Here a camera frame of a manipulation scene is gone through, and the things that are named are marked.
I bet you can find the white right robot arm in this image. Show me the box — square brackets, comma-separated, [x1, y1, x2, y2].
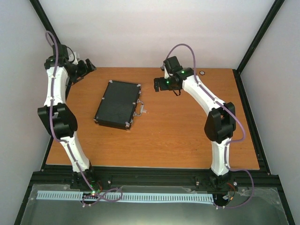
[154, 56, 236, 190]

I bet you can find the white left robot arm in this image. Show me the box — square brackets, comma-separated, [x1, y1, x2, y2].
[37, 44, 96, 173]

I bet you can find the black left frame post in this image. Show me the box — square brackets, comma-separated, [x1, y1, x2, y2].
[29, 0, 60, 44]

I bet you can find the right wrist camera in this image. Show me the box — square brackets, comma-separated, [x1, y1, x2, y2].
[160, 66, 169, 79]

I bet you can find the black right frame post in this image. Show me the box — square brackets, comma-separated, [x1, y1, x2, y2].
[235, 0, 286, 73]

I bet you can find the black frame post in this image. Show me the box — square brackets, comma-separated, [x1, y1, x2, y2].
[235, 0, 286, 73]
[29, 0, 60, 44]

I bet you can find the black poker set case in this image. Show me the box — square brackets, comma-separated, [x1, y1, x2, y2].
[94, 80, 144, 130]

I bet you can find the black aluminium frame rail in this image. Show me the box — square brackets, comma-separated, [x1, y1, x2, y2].
[30, 165, 280, 191]

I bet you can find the white slotted cable duct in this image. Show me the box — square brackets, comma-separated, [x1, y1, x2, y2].
[36, 190, 214, 204]

